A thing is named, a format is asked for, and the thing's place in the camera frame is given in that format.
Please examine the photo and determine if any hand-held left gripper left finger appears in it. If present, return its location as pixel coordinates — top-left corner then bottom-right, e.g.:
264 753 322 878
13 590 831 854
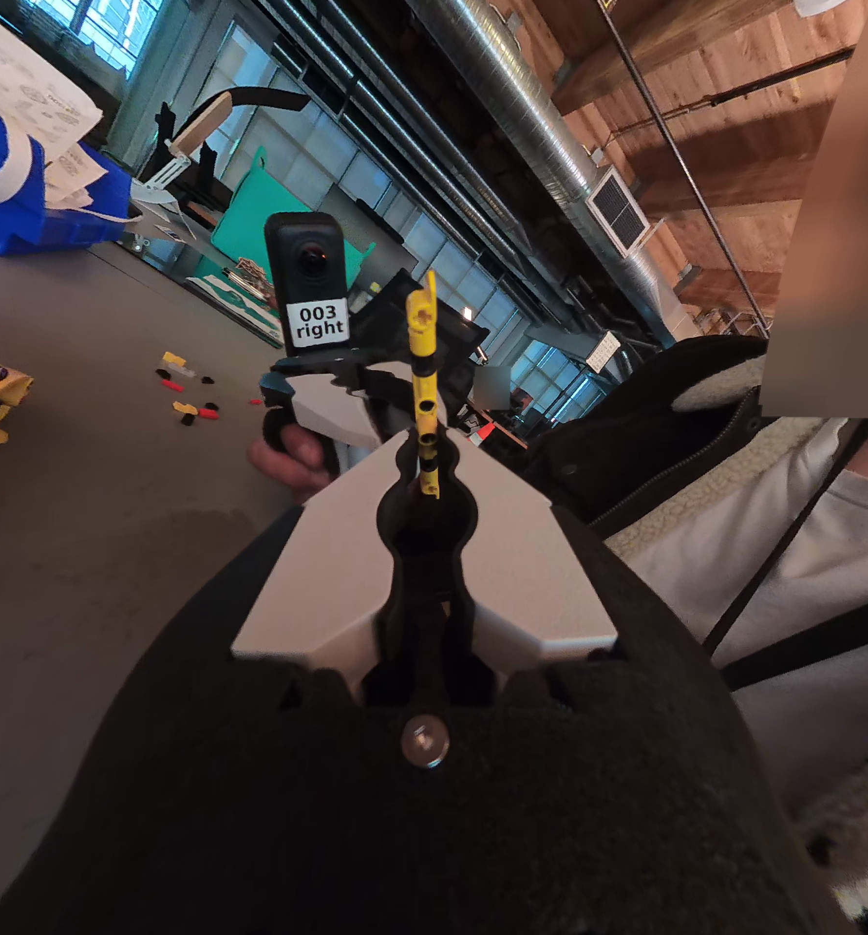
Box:
231 430 429 706

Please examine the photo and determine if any pile of small mixed bricks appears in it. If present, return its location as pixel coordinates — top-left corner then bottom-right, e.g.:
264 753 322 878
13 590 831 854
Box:
155 351 263 428

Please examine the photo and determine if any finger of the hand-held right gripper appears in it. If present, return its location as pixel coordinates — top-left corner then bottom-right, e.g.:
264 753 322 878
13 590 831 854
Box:
291 369 386 450
367 358 473 439

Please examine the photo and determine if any large printed paper sheet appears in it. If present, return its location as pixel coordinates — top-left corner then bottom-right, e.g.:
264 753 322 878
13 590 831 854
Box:
0 0 105 169

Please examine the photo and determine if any white vent grille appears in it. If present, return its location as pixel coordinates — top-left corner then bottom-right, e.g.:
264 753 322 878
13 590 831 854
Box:
586 167 652 258

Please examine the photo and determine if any white paper strip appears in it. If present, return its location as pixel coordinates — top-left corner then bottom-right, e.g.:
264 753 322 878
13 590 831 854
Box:
0 120 35 206

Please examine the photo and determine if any small printed paper sheet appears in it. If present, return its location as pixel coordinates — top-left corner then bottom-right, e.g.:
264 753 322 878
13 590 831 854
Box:
43 142 143 224

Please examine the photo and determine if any silver ventilation duct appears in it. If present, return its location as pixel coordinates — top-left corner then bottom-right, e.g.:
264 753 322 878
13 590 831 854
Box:
405 0 701 344

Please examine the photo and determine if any yellow brick assembly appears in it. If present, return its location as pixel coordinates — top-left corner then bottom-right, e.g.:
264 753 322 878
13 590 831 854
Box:
407 269 442 501

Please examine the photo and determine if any grey desk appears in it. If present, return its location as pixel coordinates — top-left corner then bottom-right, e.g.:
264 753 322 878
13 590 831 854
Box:
0 237 530 935

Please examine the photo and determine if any person's right hand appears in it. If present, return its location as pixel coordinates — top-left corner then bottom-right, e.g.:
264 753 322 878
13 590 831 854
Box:
247 424 336 506

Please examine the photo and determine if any black monitor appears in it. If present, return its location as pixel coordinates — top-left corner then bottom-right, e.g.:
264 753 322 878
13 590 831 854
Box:
351 269 490 410

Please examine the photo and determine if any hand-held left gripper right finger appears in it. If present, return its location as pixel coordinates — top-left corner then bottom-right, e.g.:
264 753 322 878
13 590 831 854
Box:
430 427 619 706

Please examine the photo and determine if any blue plastic bin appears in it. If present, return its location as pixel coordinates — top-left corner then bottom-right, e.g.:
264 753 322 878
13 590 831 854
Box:
0 93 46 257
43 142 132 249

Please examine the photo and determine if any black lanyard strap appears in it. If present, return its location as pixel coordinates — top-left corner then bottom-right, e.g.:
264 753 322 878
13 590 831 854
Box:
700 420 868 691

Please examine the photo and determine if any teal plastic board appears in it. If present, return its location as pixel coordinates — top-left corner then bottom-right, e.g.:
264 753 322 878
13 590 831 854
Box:
211 146 377 293

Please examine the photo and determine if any white shirt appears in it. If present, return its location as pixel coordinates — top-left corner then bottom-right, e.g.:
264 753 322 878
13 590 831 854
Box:
627 467 868 819

